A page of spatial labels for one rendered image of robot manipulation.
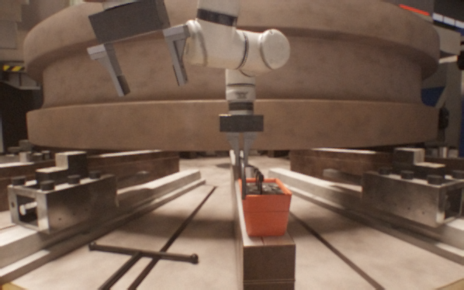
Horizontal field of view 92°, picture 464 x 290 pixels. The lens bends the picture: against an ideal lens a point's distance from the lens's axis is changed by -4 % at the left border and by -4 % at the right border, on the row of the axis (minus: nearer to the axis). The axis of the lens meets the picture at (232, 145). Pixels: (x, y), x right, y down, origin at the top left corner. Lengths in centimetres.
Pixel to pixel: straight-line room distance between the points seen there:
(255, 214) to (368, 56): 148
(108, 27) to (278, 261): 65
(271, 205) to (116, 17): 54
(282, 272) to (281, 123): 81
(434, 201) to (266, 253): 110
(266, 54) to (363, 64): 133
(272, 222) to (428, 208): 108
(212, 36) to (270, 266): 57
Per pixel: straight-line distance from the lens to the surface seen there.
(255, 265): 68
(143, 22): 47
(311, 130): 137
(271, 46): 57
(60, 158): 168
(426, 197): 159
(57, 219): 152
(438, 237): 172
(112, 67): 53
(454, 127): 762
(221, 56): 53
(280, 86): 146
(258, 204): 64
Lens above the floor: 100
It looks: 5 degrees down
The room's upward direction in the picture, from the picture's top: 1 degrees counter-clockwise
